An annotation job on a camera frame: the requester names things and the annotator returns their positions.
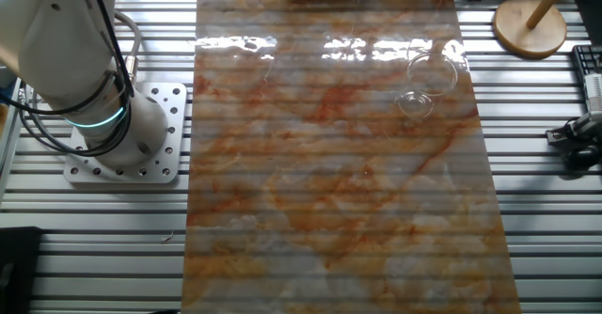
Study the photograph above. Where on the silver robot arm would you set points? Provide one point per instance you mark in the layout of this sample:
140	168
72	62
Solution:
61	46

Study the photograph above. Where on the orange marble pattern mat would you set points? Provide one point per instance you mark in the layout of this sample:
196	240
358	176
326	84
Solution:
329	187

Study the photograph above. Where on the clear glass beaker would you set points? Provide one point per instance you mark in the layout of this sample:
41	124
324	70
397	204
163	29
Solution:
425	81

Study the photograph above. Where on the wooden mug tree stand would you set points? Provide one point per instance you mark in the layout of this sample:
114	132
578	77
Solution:
529	36

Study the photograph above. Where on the black keyboard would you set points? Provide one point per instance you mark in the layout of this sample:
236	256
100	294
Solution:
585	58

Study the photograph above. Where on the black box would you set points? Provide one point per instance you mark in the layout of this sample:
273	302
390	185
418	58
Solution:
19	271

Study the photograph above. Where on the dark flat panel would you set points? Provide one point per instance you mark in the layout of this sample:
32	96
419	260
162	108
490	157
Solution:
590	15

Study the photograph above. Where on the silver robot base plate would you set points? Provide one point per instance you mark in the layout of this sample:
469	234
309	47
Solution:
129	177

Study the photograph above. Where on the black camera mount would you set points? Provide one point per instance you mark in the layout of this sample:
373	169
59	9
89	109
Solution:
583	156

